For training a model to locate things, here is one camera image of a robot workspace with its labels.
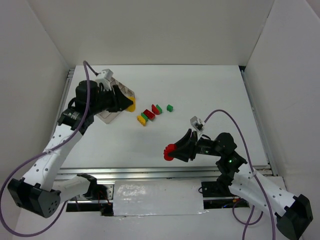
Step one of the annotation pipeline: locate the clear compartment organizer tray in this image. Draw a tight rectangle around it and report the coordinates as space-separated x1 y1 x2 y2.
97 77 136 124

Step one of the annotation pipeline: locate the red rounded lego brick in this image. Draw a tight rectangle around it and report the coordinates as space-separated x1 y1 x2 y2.
163 144 177 162

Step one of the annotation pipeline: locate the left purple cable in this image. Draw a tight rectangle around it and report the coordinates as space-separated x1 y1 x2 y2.
0 60 101 237

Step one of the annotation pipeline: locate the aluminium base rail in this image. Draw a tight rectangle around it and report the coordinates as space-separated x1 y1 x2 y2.
54 166 276 182

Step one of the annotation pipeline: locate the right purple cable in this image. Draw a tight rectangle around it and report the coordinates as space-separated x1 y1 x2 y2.
203 109 277 240

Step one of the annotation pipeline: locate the red rectangular lego brick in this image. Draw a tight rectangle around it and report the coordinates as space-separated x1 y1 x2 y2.
142 109 156 121

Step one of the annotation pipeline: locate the purple cable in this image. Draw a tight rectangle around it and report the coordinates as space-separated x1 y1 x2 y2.
0 60 101 237
203 109 277 240

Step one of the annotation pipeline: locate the red half-round lego brick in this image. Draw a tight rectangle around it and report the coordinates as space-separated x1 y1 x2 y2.
151 104 160 115

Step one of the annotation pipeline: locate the small yellow lego brick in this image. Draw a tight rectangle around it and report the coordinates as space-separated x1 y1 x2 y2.
136 115 147 127

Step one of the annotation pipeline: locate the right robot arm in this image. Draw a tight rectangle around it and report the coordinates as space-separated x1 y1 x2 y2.
163 129 313 240

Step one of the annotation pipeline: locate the yellow rounded lego brick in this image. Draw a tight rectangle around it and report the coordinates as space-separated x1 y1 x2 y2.
125 96 136 113

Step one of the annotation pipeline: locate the small green lego brick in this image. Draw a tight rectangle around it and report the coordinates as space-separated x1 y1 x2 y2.
166 104 174 112

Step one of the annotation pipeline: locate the green half-round lego brick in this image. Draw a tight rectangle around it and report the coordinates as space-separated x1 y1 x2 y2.
156 104 163 114

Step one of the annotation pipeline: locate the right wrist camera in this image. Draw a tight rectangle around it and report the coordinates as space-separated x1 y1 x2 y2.
190 116 205 139

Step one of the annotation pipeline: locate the white cover panel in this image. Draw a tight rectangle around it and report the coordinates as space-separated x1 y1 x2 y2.
113 179 206 217

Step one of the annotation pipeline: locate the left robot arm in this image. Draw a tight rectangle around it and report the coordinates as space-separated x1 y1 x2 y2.
7 80 135 218

